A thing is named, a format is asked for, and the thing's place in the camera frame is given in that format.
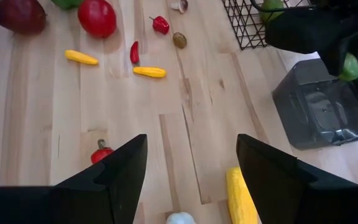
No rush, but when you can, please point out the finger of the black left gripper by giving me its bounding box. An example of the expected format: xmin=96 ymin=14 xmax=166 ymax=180
xmin=319 ymin=45 xmax=358 ymax=77

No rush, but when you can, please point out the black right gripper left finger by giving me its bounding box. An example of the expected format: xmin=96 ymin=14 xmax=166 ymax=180
xmin=50 ymin=134 xmax=149 ymax=224

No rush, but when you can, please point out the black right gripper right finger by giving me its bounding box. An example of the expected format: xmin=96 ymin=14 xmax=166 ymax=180
xmin=236 ymin=134 xmax=358 ymax=224

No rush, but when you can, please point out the green jalapeno pepper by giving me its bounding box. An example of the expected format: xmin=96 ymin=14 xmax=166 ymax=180
xmin=337 ymin=52 xmax=358 ymax=82

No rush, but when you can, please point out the red tomato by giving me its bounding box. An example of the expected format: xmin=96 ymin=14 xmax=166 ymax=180
xmin=90 ymin=139 xmax=115 ymax=165
xmin=77 ymin=0 xmax=118 ymax=39

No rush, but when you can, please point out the yellow corn cob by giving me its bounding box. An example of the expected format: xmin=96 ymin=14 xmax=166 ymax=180
xmin=226 ymin=166 xmax=259 ymax=224

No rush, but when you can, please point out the green lime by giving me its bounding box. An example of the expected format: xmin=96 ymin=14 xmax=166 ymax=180
xmin=259 ymin=0 xmax=285 ymax=24

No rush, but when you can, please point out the white garlic bulb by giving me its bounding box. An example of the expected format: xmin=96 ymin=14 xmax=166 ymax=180
xmin=165 ymin=211 xmax=197 ymax=224

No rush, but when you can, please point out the small yellow pepper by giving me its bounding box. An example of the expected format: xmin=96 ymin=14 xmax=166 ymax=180
xmin=132 ymin=66 xmax=167 ymax=79
xmin=64 ymin=49 xmax=99 ymax=66

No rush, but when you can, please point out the small red chili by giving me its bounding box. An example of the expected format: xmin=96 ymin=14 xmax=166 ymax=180
xmin=129 ymin=40 xmax=140 ymax=67

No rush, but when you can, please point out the small red habanero pepper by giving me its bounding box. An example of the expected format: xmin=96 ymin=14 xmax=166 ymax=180
xmin=149 ymin=15 xmax=170 ymax=35

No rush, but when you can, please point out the green bell pepper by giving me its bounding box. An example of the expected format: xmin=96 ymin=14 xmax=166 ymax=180
xmin=50 ymin=0 xmax=85 ymax=10

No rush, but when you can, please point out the dark red apple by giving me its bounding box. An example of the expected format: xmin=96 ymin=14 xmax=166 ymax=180
xmin=0 ymin=0 xmax=47 ymax=35

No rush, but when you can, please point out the grey plastic bin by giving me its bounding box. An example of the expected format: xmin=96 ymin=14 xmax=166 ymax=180
xmin=272 ymin=51 xmax=358 ymax=151

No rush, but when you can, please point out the black wire basket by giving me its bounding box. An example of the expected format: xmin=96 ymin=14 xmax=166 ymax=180
xmin=221 ymin=0 xmax=310 ymax=51

